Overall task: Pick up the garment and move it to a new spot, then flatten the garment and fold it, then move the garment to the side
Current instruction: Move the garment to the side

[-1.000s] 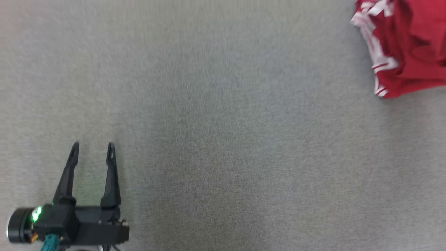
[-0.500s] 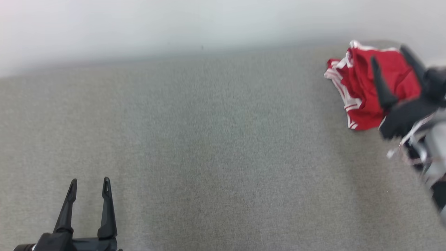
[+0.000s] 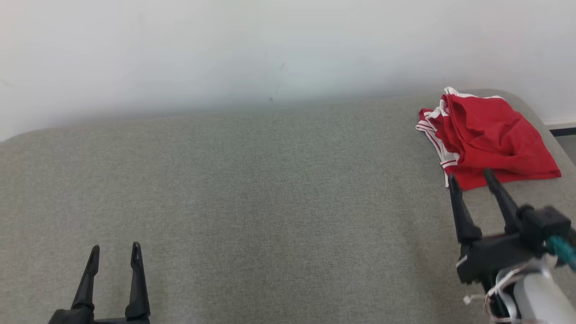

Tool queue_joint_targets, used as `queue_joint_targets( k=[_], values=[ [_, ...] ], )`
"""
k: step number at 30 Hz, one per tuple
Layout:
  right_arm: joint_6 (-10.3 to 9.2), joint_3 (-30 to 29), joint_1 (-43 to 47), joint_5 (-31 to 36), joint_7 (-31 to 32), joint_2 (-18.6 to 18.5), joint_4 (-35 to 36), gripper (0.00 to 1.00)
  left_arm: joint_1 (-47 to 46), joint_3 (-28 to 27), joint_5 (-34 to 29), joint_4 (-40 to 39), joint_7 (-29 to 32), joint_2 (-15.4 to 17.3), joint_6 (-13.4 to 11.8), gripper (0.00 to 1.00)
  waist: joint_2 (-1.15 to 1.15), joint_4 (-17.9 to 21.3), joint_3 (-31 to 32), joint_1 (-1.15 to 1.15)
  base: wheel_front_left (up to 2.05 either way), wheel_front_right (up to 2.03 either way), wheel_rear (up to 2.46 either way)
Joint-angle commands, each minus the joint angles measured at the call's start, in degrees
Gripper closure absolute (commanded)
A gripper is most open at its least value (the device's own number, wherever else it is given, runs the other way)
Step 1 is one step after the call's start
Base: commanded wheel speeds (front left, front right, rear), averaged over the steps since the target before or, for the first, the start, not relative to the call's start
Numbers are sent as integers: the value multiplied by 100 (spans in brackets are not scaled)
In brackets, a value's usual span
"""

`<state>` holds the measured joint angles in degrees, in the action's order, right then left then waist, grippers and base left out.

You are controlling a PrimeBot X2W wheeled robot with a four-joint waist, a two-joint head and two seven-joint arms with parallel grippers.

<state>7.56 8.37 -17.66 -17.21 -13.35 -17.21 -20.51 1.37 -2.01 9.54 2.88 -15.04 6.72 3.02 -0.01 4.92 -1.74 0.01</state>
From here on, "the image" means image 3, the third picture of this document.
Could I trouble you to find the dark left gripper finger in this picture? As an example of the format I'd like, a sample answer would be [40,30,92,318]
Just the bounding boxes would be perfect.
[71,245,100,311]
[125,242,151,320]

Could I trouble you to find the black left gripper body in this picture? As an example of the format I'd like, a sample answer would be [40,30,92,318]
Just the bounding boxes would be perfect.
[48,308,152,324]

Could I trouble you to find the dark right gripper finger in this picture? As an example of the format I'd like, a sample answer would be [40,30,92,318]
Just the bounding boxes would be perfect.
[448,174,482,245]
[483,169,519,234]

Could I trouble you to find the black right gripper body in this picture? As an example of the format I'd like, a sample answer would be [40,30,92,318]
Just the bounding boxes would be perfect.
[456,233,548,285]

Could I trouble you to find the red white-striped shorts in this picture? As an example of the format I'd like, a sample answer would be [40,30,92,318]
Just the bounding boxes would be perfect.
[443,94,562,191]

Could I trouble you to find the grey fabric sofa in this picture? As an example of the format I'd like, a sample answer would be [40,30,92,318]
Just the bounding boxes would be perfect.
[0,89,576,324]

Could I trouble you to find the white thin wire bundle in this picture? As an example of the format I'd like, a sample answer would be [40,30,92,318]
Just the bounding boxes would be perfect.
[463,263,540,324]

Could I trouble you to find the teal cable connector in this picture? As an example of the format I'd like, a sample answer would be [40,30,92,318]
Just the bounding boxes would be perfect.
[546,234,576,271]

